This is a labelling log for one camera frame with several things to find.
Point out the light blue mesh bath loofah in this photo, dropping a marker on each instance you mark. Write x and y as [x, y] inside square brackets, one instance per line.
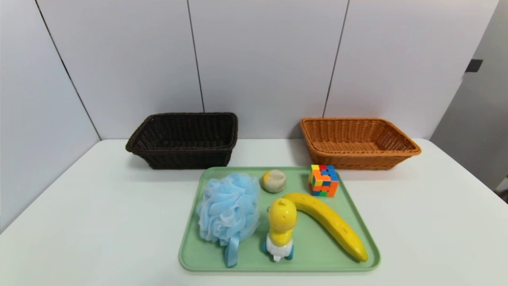
[226, 206]

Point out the yellow banana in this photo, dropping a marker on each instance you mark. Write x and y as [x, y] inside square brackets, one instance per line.
[333, 222]

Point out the small black wall fixture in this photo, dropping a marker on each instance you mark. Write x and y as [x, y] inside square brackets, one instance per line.
[474, 65]

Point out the dark brown wicker basket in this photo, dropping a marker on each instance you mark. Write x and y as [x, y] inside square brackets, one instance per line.
[186, 159]

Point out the round beige yellow bun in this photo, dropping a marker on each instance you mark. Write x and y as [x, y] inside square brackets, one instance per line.
[274, 181]

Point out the orange wicker basket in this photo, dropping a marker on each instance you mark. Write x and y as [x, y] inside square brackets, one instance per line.
[357, 161]

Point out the multicoloured puzzle cube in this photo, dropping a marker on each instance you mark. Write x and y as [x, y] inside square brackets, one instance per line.
[323, 180]

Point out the light green plastic tray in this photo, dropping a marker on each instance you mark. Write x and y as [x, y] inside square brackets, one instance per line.
[317, 246]

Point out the yellow duck toy car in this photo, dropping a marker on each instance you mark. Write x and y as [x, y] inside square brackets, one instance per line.
[282, 216]

